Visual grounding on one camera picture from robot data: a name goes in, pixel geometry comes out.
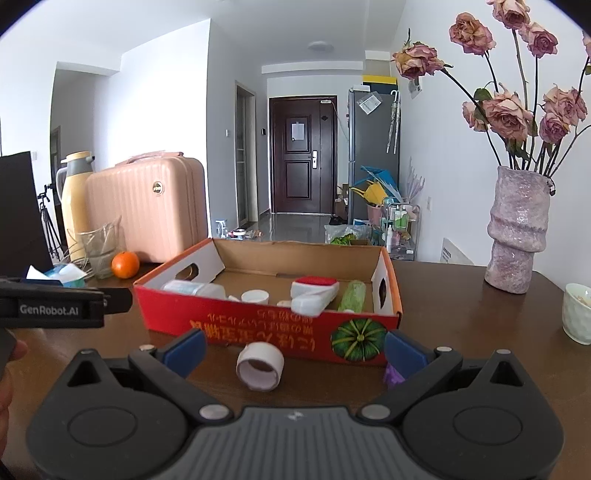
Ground green spray bottle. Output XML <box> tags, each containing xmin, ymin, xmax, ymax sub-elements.
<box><xmin>338</xmin><ymin>280</ymin><xmax>367</xmax><ymax>314</ymax></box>

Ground white tape roll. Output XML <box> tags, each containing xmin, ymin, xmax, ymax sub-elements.
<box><xmin>235</xmin><ymin>342</ymin><xmax>284</xmax><ymax>392</ymax></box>

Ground white ribbed bottle cap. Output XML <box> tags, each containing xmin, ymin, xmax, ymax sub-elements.
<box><xmin>240</xmin><ymin>289</ymin><xmax>270</xmax><ymax>305</ymax></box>

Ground red white lint brush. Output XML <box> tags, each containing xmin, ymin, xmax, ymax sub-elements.
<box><xmin>290</xmin><ymin>276</ymin><xmax>339</xmax><ymax>318</ymax></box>

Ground person left hand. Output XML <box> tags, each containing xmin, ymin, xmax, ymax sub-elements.
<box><xmin>0</xmin><ymin>340</ymin><xmax>28</xmax><ymax>458</ymax></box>

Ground purple gear lid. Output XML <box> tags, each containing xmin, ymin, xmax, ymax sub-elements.
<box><xmin>383</xmin><ymin>364</ymin><xmax>406</xmax><ymax>389</ymax></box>

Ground blue tissue pack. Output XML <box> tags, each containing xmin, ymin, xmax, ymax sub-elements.
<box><xmin>26</xmin><ymin>263</ymin><xmax>87</xmax><ymax>288</ymax></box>

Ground clear glass cup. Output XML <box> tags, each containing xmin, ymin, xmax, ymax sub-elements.
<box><xmin>67</xmin><ymin>218</ymin><xmax>121</xmax><ymax>280</ymax></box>

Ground red cardboard box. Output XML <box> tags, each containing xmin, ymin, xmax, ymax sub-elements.
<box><xmin>134</xmin><ymin>239</ymin><xmax>403</xmax><ymax>366</ymax></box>

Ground orange fruit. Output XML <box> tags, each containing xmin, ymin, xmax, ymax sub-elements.
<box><xmin>111</xmin><ymin>251</ymin><xmax>140</xmax><ymax>280</ymax></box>

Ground yellow thermos jug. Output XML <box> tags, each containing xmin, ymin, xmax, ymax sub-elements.
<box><xmin>56</xmin><ymin>151</ymin><xmax>94</xmax><ymax>262</ymax></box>

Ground pink mini suitcase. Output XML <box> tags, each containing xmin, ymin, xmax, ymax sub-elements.
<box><xmin>85</xmin><ymin>152</ymin><xmax>208</xmax><ymax>263</ymax></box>

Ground purple textured vase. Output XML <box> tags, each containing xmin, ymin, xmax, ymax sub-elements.
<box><xmin>485</xmin><ymin>166</ymin><xmax>555</xmax><ymax>295</ymax></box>

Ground pale green bowl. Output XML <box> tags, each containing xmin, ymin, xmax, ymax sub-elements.
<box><xmin>562</xmin><ymin>283</ymin><xmax>591</xmax><ymax>346</ymax></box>

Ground grey refrigerator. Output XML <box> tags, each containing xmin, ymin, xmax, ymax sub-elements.
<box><xmin>348</xmin><ymin>82</ymin><xmax>402</xmax><ymax>222</ymax></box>

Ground dark brown entrance door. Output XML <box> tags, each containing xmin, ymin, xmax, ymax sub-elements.
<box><xmin>270</xmin><ymin>96</ymin><xmax>338</xmax><ymax>215</ymax></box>

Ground dried pink roses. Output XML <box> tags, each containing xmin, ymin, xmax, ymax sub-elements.
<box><xmin>392</xmin><ymin>1</ymin><xmax>590</xmax><ymax>179</ymax></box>

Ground yellow box on fridge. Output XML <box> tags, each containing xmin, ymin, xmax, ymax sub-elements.
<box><xmin>363</xmin><ymin>75</ymin><xmax>398</xmax><ymax>85</ymax></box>

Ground camera tripod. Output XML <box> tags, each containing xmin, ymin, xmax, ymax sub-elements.
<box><xmin>37</xmin><ymin>184</ymin><xmax>64</xmax><ymax>262</ymax></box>

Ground white board against wall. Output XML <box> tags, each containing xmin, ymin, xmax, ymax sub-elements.
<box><xmin>440</xmin><ymin>238</ymin><xmax>474</xmax><ymax>266</ymax></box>

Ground wire storage rack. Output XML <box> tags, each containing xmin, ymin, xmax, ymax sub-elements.
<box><xmin>380</xmin><ymin>203</ymin><xmax>421</xmax><ymax>261</ymax></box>

